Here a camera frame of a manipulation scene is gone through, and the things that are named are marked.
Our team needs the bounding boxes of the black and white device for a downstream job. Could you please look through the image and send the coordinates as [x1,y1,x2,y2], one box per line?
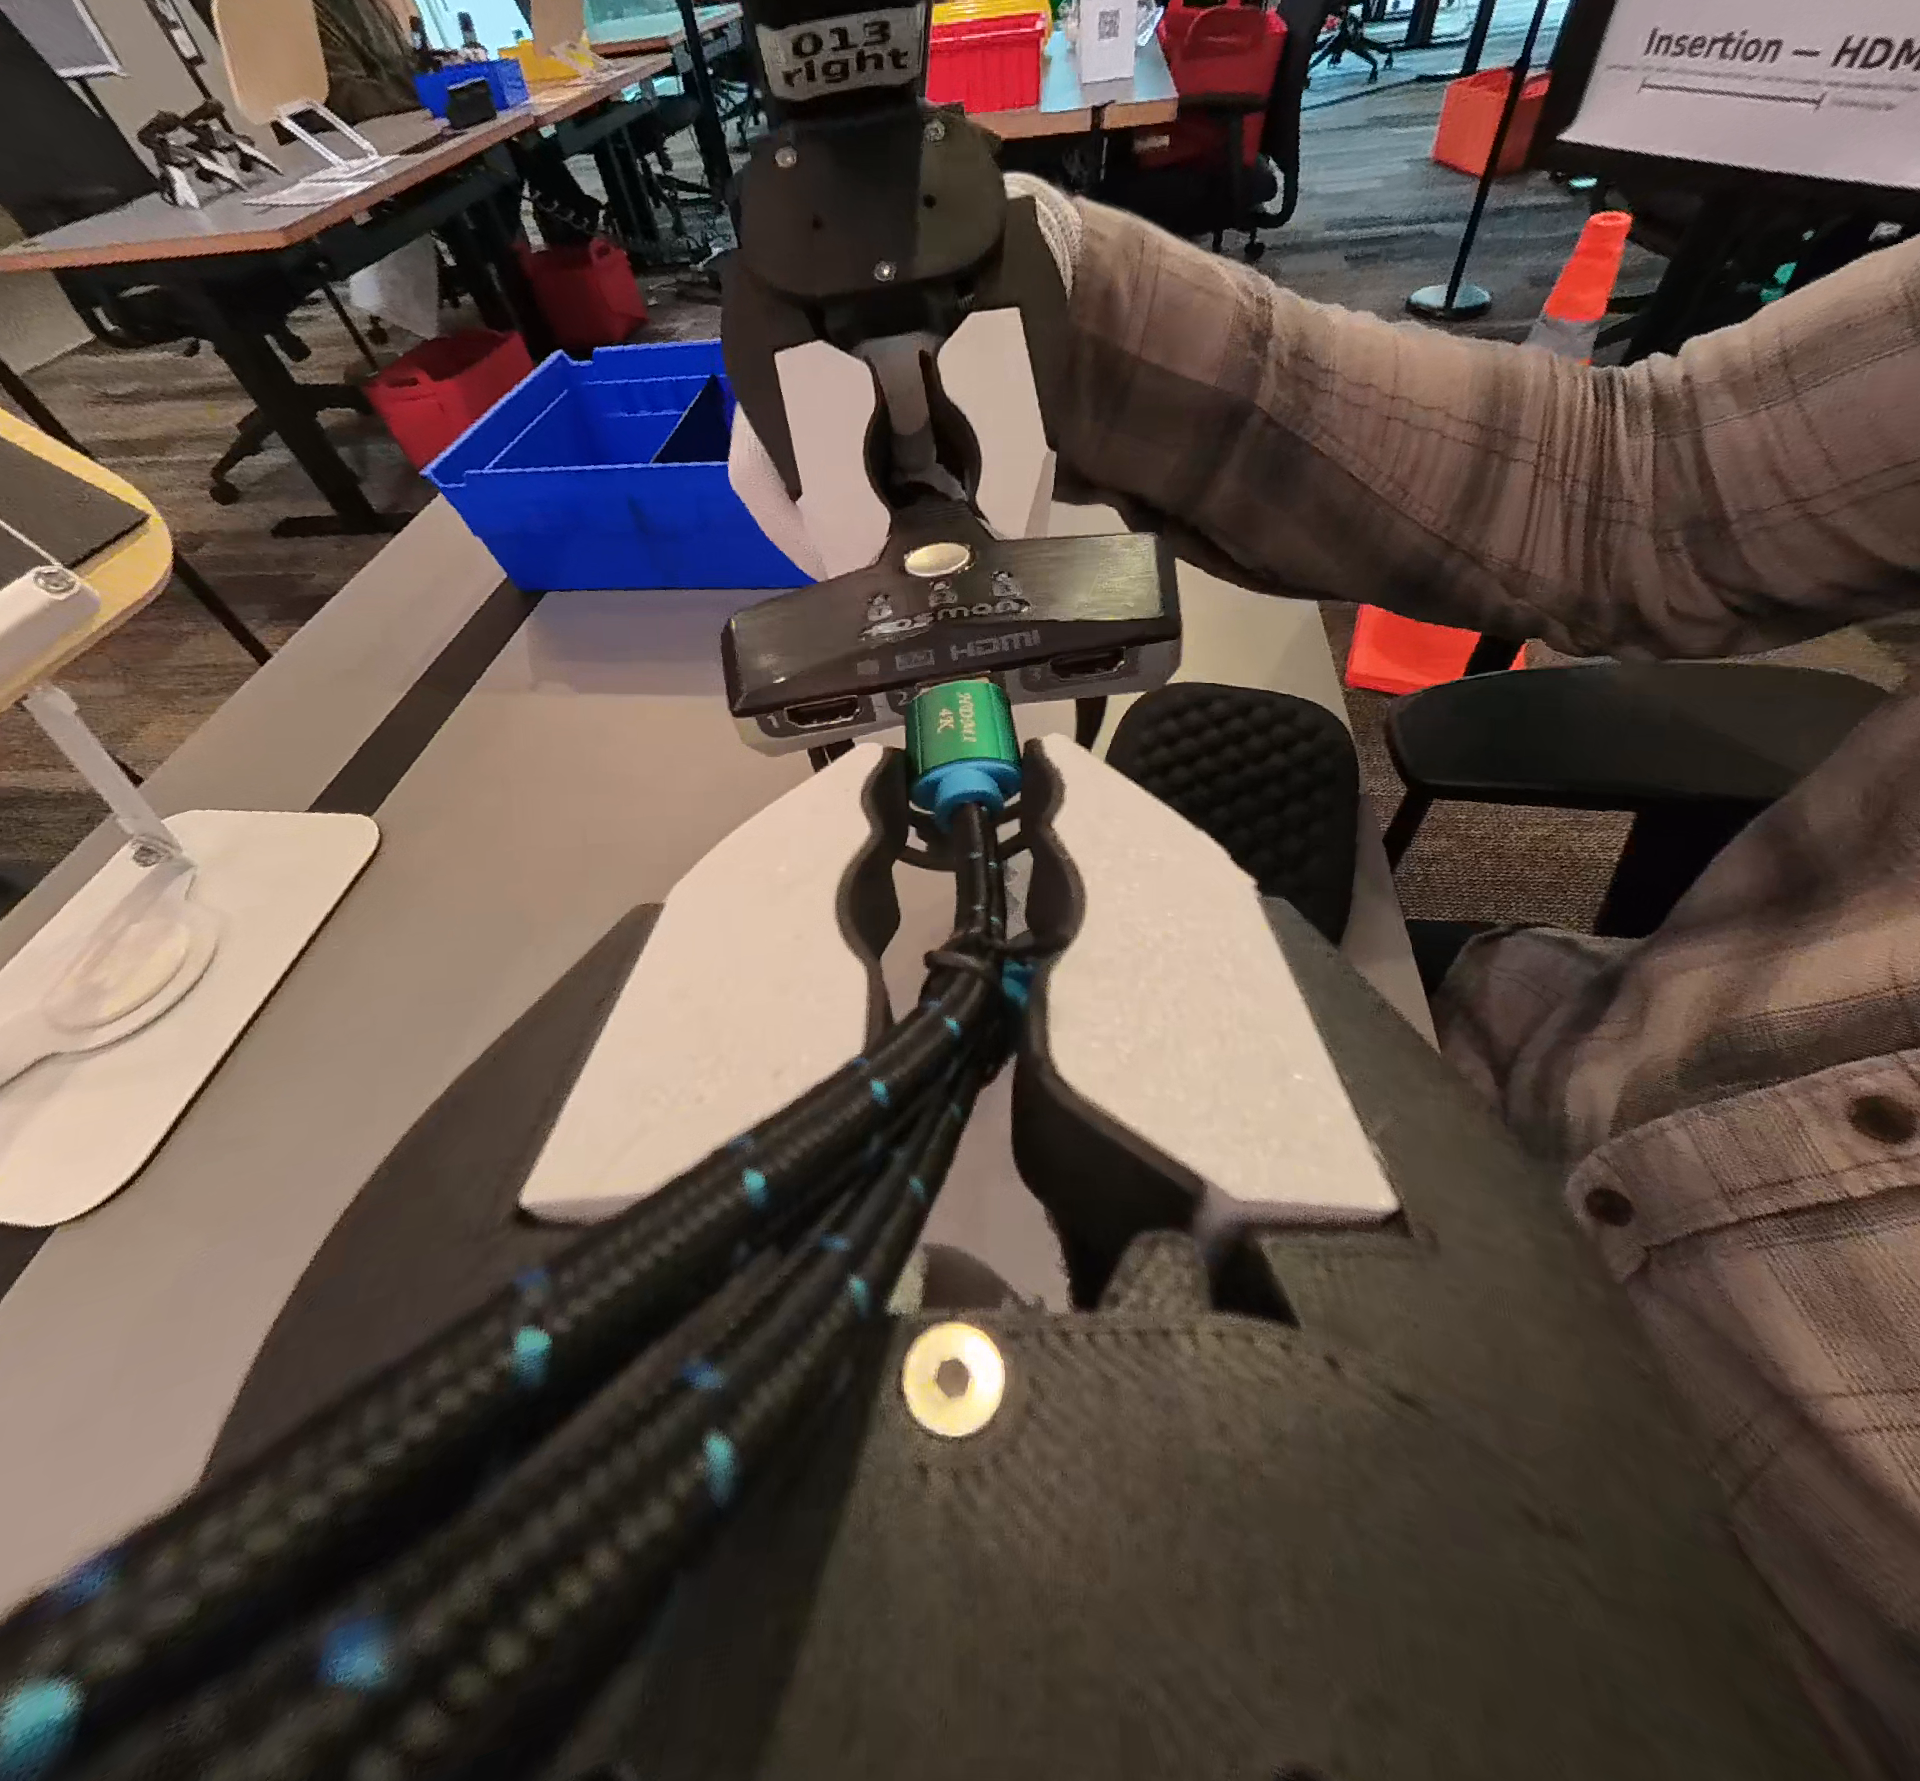
[134,100,279,210]

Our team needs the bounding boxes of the black textured pad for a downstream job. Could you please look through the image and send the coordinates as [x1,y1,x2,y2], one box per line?
[1103,682,1359,942]

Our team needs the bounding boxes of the black hdmi switch box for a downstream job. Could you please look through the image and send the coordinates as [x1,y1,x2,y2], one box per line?
[722,459,1182,761]

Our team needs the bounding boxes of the black-framed printed sign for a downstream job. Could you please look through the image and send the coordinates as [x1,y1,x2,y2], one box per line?
[1551,0,1920,192]

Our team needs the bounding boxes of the black monitor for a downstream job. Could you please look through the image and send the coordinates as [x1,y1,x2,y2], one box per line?
[0,10,159,237]

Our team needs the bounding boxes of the black office chair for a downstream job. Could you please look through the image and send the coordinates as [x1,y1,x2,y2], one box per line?
[1140,0,1310,260]
[1380,663,1891,942]

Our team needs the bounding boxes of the black bin divider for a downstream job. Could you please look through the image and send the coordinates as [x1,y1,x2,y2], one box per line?
[652,378,732,466]

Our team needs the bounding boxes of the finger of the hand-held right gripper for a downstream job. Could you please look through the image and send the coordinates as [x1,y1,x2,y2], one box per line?
[720,288,893,582]
[926,307,1070,539]

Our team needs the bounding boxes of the orange traffic cone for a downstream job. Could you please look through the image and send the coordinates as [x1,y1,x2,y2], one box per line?
[1525,210,1633,364]
[1344,602,1523,694]

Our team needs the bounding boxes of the blue-flecked black braided cable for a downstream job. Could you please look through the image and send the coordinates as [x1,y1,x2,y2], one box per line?
[0,678,1040,1781]

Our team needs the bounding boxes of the small tag sign stand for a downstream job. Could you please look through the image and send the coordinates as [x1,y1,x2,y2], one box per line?
[1406,0,1613,320]

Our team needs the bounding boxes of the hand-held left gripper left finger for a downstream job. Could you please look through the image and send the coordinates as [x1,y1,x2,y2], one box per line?
[515,742,905,1225]

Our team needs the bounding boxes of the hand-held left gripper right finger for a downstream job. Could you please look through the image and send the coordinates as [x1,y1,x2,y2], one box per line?
[1012,735,1399,1265]

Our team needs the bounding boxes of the orange fabric bin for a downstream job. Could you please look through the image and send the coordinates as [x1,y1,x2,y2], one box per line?
[1432,67,1553,177]

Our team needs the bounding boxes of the red plastic tray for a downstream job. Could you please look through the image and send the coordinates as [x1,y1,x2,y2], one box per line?
[926,10,1048,113]

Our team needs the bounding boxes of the blue plastic bin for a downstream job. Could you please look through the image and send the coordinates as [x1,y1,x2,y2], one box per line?
[421,339,819,592]
[412,61,530,129]

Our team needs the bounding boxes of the white tablet stand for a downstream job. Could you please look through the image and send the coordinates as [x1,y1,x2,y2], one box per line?
[0,408,380,1229]

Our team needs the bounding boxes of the person's right forearm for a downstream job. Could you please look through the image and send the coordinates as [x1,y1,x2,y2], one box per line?
[1049,198,1920,659]

